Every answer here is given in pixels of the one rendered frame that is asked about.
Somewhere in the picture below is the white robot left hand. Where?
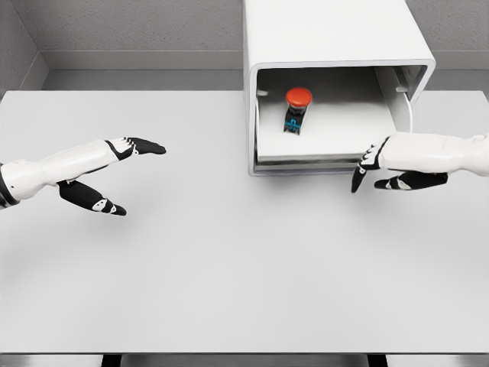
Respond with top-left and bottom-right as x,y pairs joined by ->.
44,136 -> 167,217

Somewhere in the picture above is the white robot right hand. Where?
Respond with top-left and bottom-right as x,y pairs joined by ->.
351,133 -> 461,194

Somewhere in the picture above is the red button load switch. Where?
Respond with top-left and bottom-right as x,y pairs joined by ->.
283,86 -> 313,136

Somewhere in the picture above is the white tabletop storage cabinet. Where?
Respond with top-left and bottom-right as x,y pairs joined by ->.
242,0 -> 437,178

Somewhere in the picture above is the white cabinet drawer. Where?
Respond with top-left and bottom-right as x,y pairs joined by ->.
254,91 -> 415,166

